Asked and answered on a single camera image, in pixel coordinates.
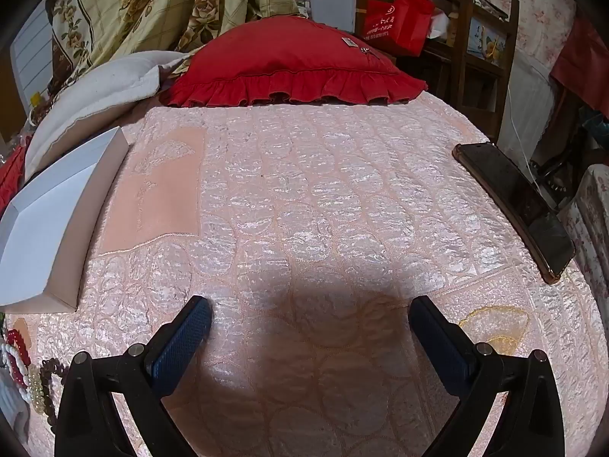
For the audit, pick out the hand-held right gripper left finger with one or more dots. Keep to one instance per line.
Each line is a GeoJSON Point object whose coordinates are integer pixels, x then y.
{"type": "Point", "coordinates": [183, 342]}

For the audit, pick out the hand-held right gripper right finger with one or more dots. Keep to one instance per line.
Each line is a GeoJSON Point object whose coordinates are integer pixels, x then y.
{"type": "Point", "coordinates": [440, 342]}

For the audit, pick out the white cardboard box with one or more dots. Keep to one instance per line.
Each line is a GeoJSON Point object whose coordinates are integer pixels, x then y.
{"type": "Point", "coordinates": [52, 219]}

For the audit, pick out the smartphone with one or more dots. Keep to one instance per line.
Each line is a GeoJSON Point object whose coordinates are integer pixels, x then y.
{"type": "Point", "coordinates": [518, 200]}

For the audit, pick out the pink quilted bedspread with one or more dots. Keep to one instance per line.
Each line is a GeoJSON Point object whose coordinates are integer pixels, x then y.
{"type": "Point", "coordinates": [309, 200]}

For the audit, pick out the floral tablecloth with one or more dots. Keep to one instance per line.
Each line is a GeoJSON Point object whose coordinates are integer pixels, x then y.
{"type": "Point", "coordinates": [592, 219]}

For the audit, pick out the red ruffled pillow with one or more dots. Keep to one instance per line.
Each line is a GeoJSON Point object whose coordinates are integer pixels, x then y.
{"type": "Point", "coordinates": [285, 57]}
{"type": "Point", "coordinates": [9, 176]}

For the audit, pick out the cream pillow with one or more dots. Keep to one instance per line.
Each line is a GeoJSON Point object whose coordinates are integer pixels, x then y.
{"type": "Point", "coordinates": [95, 95]}

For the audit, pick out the wooden chair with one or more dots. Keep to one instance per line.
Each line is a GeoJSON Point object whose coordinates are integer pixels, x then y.
{"type": "Point", "coordinates": [464, 57]}

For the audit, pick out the red cloth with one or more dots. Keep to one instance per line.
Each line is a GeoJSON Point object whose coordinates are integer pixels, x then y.
{"type": "Point", "coordinates": [580, 57]}

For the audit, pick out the white board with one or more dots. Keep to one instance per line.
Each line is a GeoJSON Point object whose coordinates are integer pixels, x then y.
{"type": "Point", "coordinates": [31, 57]}

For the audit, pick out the red shopping bag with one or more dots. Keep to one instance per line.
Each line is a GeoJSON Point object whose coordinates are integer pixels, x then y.
{"type": "Point", "coordinates": [397, 19]}

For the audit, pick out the floral quilt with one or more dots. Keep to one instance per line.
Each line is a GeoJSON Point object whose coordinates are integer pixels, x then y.
{"type": "Point", "coordinates": [142, 4]}

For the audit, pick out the floral curtain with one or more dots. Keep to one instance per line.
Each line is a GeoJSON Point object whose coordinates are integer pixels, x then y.
{"type": "Point", "coordinates": [537, 4]}

